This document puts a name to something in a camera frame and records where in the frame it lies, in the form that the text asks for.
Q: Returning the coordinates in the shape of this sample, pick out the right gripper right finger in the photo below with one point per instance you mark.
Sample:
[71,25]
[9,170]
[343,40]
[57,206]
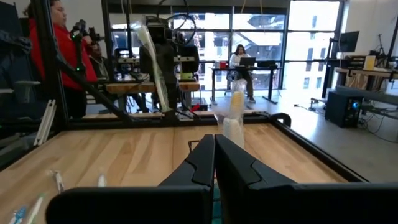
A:
[264,202]

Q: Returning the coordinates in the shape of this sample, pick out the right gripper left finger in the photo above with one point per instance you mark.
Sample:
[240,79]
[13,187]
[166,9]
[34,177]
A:
[186,202]

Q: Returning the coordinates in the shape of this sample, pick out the small teal mouthwash bottle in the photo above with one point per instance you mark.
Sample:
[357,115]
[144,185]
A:
[217,205]

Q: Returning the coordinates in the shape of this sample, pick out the pale green toothbrush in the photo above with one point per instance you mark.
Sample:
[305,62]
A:
[155,68]

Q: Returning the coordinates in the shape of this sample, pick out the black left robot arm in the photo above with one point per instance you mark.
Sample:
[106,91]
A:
[171,93]

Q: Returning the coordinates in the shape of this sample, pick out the small red tool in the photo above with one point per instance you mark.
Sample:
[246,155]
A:
[195,108]

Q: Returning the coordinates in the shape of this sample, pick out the person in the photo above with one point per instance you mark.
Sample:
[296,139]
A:
[236,59]
[98,67]
[68,53]

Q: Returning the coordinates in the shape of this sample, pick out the black laptop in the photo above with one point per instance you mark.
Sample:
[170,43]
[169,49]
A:
[247,61]

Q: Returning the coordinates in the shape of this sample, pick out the wooden background table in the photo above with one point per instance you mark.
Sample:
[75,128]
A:
[124,87]

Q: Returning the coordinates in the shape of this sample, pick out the black office desk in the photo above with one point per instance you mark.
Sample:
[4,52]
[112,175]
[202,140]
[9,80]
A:
[267,68]

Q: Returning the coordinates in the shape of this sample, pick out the black computer tower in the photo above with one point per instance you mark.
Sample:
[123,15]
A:
[342,109]

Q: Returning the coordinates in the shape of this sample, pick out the white profile strip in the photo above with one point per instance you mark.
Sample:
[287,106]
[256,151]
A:
[49,124]
[43,124]

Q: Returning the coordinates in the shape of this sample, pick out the black monitor on stand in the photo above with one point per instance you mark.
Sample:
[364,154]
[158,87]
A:
[349,41]

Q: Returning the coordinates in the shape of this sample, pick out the wooden side table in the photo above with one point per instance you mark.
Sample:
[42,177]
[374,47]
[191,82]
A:
[367,73]

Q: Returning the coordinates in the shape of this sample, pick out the dark office chair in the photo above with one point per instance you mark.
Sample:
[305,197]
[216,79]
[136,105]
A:
[21,90]

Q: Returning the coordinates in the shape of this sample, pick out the yellow container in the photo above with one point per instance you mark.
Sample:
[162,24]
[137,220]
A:
[370,62]

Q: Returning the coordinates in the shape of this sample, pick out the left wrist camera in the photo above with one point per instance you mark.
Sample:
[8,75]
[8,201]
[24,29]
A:
[157,31]

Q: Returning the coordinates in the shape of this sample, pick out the black aluminium table frame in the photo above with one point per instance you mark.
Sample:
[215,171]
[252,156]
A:
[49,62]

